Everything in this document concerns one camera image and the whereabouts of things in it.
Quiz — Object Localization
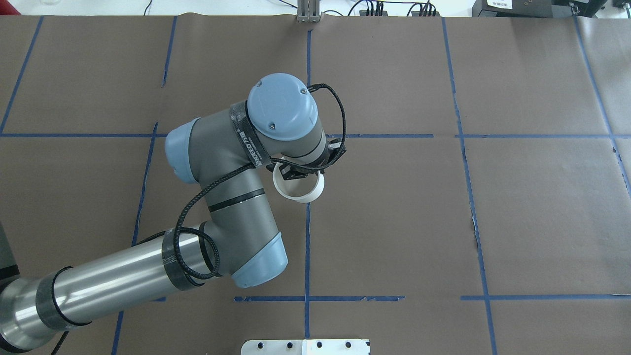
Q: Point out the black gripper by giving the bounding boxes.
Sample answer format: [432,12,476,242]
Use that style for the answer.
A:
[266,140,347,180]

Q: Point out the white smiley face mug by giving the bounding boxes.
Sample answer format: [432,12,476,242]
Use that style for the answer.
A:
[272,163,325,204]

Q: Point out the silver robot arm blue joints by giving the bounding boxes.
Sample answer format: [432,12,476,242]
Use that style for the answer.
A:
[1,73,340,355]

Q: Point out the brown paper table cover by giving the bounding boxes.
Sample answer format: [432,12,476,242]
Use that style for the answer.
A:
[1,13,630,355]

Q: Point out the black desktop computer box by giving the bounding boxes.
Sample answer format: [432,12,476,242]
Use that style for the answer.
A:
[471,0,581,18]

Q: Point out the aluminium frame post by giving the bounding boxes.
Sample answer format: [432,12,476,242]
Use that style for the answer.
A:
[296,0,322,23]

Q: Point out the white pedestal column with base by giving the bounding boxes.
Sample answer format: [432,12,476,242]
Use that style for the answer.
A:
[241,338,371,355]

